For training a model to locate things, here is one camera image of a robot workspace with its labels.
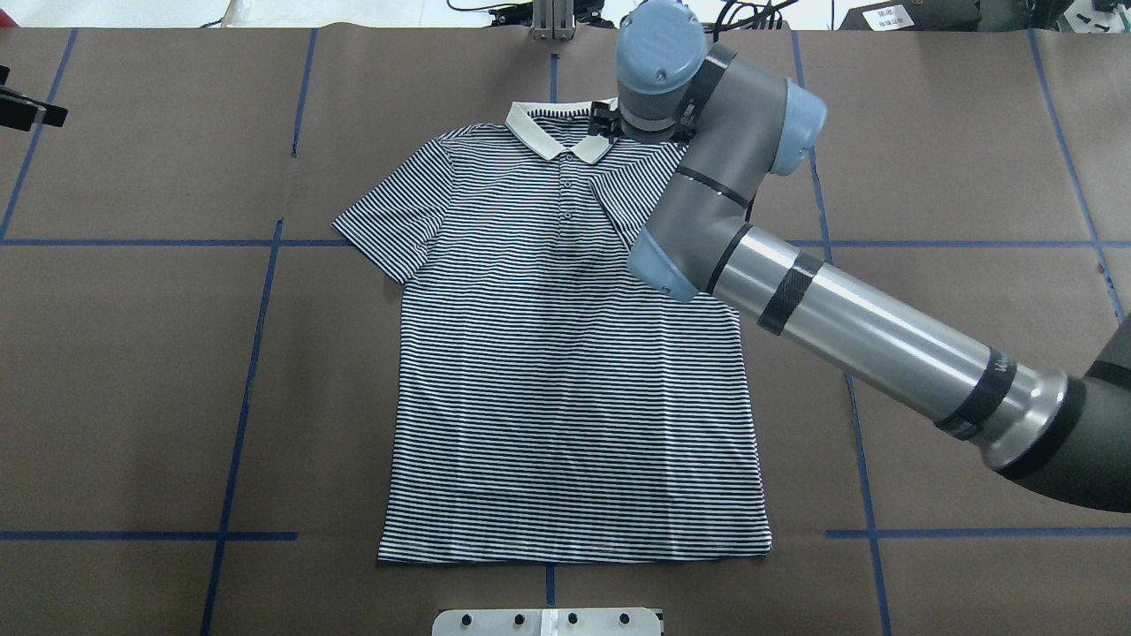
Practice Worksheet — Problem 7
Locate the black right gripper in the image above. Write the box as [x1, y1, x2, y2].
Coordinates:
[588, 98, 625, 140]

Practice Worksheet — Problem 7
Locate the navy white striped polo shirt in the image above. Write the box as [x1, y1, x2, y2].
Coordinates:
[334, 102, 772, 564]

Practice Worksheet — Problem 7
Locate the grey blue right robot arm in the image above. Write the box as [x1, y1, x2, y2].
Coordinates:
[615, 1, 1130, 514]

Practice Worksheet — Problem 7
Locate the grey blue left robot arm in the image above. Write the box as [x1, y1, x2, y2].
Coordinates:
[1, 65, 69, 132]

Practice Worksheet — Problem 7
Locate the black box with label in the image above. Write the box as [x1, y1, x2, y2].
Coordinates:
[836, 1, 982, 32]

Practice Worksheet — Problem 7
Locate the aluminium frame post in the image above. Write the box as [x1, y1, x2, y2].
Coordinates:
[532, 0, 576, 42]

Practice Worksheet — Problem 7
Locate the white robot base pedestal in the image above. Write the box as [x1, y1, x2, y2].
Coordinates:
[431, 607, 665, 635]

